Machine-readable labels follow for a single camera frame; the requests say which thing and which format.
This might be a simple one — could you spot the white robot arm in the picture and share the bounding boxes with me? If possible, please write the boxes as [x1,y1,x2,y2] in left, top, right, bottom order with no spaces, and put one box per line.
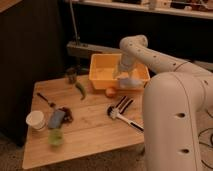
[115,35,213,171]

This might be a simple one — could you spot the white paper cup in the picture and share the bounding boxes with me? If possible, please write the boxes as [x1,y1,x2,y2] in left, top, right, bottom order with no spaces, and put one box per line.
[26,110,46,131]

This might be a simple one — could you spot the yellow plastic bin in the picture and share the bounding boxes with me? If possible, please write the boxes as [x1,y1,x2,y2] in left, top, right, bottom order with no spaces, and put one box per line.
[89,54,150,91]

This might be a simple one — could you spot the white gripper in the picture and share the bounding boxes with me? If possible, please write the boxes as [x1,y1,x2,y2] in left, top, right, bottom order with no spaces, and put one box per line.
[113,60,134,78]

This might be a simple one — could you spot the brown dried clump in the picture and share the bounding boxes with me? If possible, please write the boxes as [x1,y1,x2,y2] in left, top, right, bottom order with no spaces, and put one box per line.
[61,107,73,123]

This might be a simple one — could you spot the wooden shelf with clutter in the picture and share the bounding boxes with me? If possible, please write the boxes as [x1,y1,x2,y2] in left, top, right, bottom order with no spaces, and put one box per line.
[65,0,213,20]

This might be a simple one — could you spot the dark green cup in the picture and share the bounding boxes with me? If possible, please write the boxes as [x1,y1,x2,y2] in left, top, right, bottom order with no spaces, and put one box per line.
[66,67,77,84]

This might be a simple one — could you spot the wooden folding table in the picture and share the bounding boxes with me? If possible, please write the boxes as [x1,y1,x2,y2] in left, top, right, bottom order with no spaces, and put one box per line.
[22,75,144,169]

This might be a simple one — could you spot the dark metal spoon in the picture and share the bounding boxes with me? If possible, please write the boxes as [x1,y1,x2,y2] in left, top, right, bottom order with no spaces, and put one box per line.
[37,93,56,108]

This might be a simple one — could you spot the black floor cables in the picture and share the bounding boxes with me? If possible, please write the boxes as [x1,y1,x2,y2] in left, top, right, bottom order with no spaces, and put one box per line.
[198,108,213,171]

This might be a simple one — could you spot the blue sponge block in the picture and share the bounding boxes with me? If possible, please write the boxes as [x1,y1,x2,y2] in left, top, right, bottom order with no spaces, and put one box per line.
[48,110,65,129]

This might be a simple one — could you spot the orange fruit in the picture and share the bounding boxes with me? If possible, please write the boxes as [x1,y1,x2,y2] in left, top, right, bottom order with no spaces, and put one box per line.
[105,87,117,98]

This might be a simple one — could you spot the grey metal stand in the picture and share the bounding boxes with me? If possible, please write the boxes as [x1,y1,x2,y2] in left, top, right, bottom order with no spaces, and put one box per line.
[67,0,120,58]

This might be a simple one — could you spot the light blue towel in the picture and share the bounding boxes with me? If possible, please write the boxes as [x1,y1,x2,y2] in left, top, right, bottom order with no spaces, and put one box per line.
[117,76,143,89]

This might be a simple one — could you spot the green chili pepper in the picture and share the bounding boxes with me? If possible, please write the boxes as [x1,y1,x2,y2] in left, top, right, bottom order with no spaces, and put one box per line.
[75,82,86,100]

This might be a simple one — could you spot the light green plastic cup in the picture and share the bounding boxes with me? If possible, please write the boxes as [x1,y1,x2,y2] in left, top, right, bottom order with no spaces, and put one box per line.
[48,129,63,146]

